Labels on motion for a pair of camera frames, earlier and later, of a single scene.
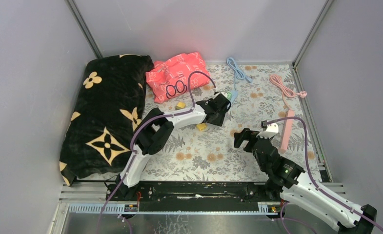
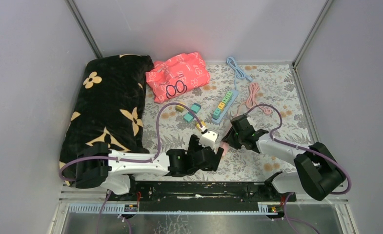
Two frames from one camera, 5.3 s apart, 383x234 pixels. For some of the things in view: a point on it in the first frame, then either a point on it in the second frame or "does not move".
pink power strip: (286, 90) to (251, 102)
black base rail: (198, 196) does not move
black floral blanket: (97, 135) does not move
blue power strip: (239, 74) does not move
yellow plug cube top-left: (180, 106) does not move
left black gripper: (216, 120) to (193, 145)
